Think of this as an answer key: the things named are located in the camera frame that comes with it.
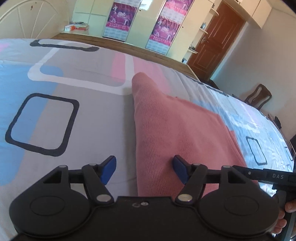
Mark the pink knit garment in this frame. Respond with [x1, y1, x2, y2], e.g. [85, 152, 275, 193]
[132, 72, 246, 198]

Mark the right hand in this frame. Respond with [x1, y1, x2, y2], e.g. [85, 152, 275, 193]
[271, 200, 296, 235]

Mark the patterned bed sheet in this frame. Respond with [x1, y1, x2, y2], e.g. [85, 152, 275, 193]
[1, 39, 294, 240]

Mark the dark wooden chair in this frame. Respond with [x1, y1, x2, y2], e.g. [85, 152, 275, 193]
[244, 84, 273, 110]

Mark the cream wardrobe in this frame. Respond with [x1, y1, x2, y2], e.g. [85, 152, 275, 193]
[71, 0, 278, 61]

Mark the brown wooden door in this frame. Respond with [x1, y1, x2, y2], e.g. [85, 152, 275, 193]
[188, 1, 245, 82]

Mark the stack of books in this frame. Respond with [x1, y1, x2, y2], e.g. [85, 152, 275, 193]
[64, 22, 89, 32]

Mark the white metal headboard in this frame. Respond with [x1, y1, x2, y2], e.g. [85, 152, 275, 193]
[1, 1, 69, 39]

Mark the wooden bed frame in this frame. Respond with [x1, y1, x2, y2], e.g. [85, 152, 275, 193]
[52, 33, 198, 80]

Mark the left purple wall calendar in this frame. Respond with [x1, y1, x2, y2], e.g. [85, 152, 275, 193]
[102, 0, 142, 42]

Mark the purple wall calendar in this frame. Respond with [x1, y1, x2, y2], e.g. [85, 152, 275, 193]
[102, 0, 142, 42]
[145, 0, 193, 55]

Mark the right purple wall calendar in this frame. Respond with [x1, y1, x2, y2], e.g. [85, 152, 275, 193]
[145, 0, 193, 55]

